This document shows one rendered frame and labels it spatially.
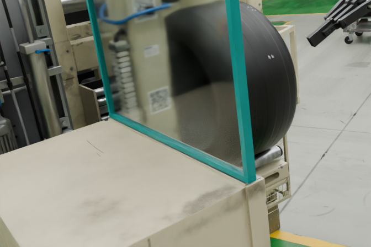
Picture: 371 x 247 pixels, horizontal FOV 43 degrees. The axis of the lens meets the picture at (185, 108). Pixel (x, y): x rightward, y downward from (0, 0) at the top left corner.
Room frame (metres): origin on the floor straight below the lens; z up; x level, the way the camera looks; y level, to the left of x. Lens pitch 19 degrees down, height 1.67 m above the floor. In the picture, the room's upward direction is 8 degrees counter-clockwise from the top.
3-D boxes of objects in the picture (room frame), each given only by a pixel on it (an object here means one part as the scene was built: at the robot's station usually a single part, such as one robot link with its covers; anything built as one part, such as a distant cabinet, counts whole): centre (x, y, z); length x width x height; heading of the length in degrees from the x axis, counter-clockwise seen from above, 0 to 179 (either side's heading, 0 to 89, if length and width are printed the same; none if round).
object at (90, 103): (1.85, 0.29, 1.05); 0.20 x 0.15 x 0.30; 122
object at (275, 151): (1.52, -0.18, 0.90); 0.35 x 0.05 x 0.05; 122
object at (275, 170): (1.52, -0.17, 0.84); 0.36 x 0.09 x 0.06; 122
